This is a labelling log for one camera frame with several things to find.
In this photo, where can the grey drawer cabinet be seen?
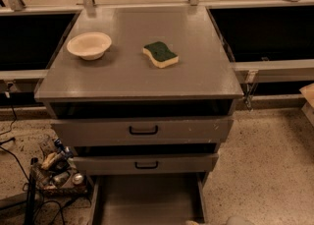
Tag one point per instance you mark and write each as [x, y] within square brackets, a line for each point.
[158, 104]

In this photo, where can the grey top drawer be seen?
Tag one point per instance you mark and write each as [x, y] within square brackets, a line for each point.
[142, 131]

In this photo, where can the grey drawer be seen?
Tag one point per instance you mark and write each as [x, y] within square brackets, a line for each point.
[142, 131]
[146, 164]
[152, 199]

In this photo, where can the wooden box at right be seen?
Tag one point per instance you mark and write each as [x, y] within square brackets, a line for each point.
[308, 108]

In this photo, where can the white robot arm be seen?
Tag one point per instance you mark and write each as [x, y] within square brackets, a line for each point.
[233, 220]

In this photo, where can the grey bottom drawer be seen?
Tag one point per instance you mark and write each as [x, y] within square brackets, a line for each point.
[152, 199]

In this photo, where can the grey middle drawer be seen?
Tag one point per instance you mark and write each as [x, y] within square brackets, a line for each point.
[146, 164]

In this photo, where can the green yellow sponge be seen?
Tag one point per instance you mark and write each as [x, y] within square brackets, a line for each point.
[160, 55]

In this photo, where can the tray of cluttered items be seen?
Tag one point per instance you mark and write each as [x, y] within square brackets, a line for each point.
[53, 175]

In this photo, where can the white bowl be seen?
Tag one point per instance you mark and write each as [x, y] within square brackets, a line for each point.
[90, 45]

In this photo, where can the metal railing frame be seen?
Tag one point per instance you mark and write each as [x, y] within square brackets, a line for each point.
[204, 59]

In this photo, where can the silver can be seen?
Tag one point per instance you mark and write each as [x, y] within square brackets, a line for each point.
[77, 179]

